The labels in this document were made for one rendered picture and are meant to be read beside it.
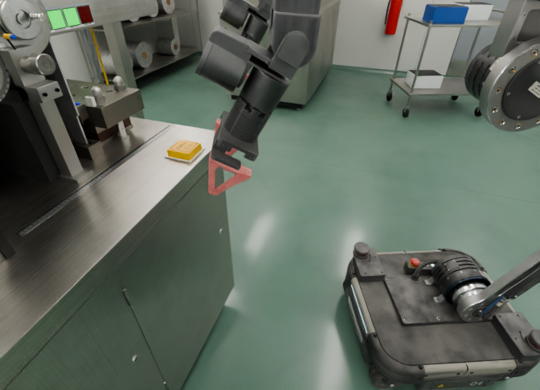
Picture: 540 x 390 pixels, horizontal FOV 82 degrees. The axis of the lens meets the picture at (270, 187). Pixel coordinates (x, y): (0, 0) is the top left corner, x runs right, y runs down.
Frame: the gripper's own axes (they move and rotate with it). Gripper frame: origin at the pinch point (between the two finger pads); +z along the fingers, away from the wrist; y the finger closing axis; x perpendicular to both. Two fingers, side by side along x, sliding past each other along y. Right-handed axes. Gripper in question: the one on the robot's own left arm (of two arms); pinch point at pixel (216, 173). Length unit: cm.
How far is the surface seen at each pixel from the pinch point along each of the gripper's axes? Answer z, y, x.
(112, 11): 12, -97, -47
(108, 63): 138, -341, -102
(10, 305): 29.0, 14.4, -21.3
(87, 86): 23, -53, -37
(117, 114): 20, -40, -24
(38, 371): 38.3, 19.3, -13.9
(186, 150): 16.5, -30.2, -4.2
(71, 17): 15, -78, -54
